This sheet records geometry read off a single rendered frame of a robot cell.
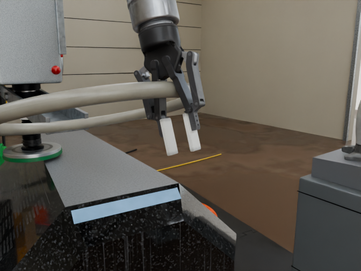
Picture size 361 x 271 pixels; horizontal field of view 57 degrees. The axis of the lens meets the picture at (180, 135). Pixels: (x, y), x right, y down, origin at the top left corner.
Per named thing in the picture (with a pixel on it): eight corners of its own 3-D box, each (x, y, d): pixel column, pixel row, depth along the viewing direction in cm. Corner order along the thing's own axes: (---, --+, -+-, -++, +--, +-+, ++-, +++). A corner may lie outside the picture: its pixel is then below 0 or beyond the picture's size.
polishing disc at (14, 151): (5, 147, 140) (5, 144, 139) (59, 142, 147) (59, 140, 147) (0, 161, 120) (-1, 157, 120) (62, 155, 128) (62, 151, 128)
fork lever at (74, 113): (-10, 95, 142) (-12, 83, 141) (37, 92, 153) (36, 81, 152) (33, 136, 90) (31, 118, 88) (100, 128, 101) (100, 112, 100)
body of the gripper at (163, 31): (186, 23, 63) (196, 71, 63) (151, 38, 68) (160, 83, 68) (164, 16, 57) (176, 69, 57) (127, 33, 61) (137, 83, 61)
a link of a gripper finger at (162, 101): (156, 59, 61) (150, 60, 61) (157, 121, 62) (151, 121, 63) (168, 61, 64) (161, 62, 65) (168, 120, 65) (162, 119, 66)
